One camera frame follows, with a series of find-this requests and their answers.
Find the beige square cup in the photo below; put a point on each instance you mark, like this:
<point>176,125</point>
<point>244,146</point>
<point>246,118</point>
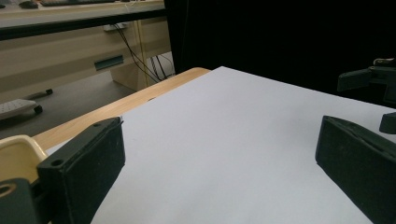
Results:
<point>17,155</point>

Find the white board sheet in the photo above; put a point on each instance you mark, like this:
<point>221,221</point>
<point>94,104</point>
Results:
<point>233,140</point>

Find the black frame crossbar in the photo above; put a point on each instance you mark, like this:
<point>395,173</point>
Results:
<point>62,26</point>

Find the wooden table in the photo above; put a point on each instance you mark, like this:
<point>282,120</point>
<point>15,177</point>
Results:
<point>124,105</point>

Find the dark computer mouse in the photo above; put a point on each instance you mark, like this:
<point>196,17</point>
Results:
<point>28,4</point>

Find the office chair base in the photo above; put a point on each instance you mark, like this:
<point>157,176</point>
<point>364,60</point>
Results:
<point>15,107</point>

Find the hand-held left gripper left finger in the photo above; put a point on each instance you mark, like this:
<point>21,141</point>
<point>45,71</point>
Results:
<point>84,168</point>

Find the black curtain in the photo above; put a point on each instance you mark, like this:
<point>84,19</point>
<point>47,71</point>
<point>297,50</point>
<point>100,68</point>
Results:
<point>264,34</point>

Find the light wooden desk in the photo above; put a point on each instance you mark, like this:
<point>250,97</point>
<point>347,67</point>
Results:
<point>46,59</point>

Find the white power strip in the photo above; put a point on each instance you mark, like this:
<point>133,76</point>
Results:
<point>115,26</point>

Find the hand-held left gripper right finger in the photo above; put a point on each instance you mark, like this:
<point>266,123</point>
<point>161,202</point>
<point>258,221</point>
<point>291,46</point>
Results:
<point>361,168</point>

